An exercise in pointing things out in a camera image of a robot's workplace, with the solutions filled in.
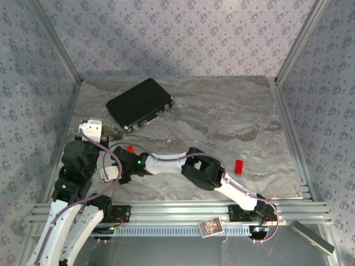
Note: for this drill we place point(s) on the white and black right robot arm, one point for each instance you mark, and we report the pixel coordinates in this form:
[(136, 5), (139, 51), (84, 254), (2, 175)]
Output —
[(166, 164)]

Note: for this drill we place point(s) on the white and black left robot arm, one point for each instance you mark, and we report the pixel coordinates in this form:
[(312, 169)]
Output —
[(88, 221)]

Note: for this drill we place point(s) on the black hard case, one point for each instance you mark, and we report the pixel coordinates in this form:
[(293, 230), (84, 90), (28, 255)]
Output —
[(138, 104)]

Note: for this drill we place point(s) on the left circuit board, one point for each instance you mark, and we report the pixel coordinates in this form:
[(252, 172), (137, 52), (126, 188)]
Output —
[(106, 230)]

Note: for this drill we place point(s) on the circuit board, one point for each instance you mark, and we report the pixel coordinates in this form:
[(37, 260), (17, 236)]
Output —
[(259, 230), (106, 230)]

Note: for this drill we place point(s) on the colourful printed card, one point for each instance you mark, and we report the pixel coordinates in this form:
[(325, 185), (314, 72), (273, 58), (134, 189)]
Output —
[(211, 227)]

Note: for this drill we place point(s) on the right circuit board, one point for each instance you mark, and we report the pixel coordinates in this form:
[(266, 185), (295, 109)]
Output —
[(259, 230)]

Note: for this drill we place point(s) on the grey metal bar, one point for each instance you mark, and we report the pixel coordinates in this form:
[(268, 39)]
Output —
[(310, 237)]

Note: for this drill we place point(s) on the aluminium left side rail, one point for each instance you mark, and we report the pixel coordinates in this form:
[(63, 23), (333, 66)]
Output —
[(70, 110)]

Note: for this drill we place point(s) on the aluminium rail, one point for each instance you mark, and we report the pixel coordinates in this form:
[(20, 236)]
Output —
[(70, 110), (180, 212), (291, 133)]

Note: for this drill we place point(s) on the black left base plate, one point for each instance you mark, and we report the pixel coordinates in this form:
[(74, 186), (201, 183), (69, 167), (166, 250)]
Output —
[(124, 213)]

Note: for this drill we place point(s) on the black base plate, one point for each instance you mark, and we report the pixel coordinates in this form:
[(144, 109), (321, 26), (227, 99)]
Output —
[(235, 213), (124, 213)]

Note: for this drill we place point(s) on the aluminium front rail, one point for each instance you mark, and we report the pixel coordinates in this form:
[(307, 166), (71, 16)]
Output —
[(180, 212)]

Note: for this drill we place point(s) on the white plastic bracket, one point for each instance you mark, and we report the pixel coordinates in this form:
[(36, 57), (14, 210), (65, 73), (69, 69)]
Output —
[(36, 238)]

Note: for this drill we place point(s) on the aluminium left corner post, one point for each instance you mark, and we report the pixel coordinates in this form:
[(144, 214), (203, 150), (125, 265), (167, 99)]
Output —
[(58, 41)]

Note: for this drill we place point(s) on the aluminium corner post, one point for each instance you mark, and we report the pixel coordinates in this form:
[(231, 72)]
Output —
[(301, 41), (58, 41)]

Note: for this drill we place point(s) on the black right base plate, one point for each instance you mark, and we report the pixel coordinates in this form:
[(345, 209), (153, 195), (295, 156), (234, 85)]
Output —
[(235, 213)]

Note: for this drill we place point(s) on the aluminium right side rail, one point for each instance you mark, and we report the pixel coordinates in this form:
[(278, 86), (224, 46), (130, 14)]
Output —
[(291, 133)]

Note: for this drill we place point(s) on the aluminium right corner post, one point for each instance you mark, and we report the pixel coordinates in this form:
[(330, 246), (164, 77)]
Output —
[(301, 41)]

